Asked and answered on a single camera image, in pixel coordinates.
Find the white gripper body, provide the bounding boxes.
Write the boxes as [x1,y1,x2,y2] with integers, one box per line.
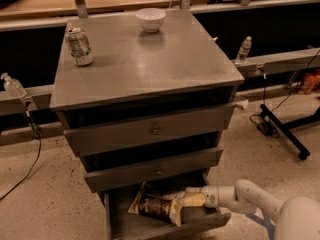
[201,185,219,208]

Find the brown chip bag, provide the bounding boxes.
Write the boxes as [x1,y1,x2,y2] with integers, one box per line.
[128,182,186,227]

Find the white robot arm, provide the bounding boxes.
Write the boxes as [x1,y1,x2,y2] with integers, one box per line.
[180,179,320,240]

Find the bottom grey drawer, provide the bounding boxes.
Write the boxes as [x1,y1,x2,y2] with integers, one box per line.
[105,171,231,240]

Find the grey drawer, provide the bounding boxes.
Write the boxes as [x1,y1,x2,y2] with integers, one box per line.
[105,171,231,240]
[65,103,234,156]
[84,147,223,193]

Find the middle grey drawer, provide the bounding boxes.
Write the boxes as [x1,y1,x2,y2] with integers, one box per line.
[84,147,223,193]

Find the grey drawer cabinet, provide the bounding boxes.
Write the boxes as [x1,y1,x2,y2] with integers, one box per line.
[49,9,245,192]

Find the top grey drawer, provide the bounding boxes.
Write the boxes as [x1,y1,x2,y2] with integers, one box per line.
[65,103,234,156]

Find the blue tape cross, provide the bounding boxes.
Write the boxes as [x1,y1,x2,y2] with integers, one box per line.
[246,212,275,240]

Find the black stand base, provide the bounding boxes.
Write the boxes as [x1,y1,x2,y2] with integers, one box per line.
[260,104,320,160]

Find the clear water bottle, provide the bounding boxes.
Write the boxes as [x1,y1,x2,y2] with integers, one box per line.
[235,36,252,65]

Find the white ceramic bowl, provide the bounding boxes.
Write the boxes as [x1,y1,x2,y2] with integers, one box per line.
[135,8,166,33]

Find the green white soda can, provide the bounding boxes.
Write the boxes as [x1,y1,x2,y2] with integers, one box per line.
[65,27,93,66]

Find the clear pump sanitizer bottle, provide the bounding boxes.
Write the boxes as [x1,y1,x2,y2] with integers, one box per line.
[1,73,27,98]

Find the black coiled cable right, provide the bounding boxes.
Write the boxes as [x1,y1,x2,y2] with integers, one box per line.
[249,60,320,139]

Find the orange object under rail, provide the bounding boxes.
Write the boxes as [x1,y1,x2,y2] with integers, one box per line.
[297,69,320,95]

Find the black floor cable left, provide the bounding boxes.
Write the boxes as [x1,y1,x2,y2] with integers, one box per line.
[0,111,42,202]

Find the grey metal rail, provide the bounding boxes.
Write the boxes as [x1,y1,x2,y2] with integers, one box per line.
[0,48,320,116]

